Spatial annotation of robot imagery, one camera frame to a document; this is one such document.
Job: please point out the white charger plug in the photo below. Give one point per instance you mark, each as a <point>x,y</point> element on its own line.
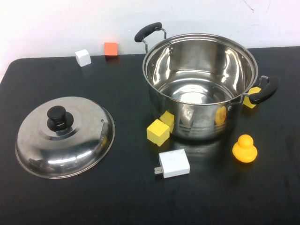
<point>174,162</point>

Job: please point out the yellow wooden cube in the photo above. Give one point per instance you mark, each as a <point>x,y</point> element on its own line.
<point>247,103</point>
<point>157,132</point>

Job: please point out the steel lid with black knob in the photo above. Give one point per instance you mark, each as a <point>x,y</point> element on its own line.
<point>70,150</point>

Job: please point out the yellow rubber duck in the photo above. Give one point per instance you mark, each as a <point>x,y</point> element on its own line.
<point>245,152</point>

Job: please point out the orange cube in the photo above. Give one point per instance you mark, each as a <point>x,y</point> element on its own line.
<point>110,49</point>

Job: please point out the white cube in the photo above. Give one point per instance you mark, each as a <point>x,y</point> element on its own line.
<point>82,57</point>

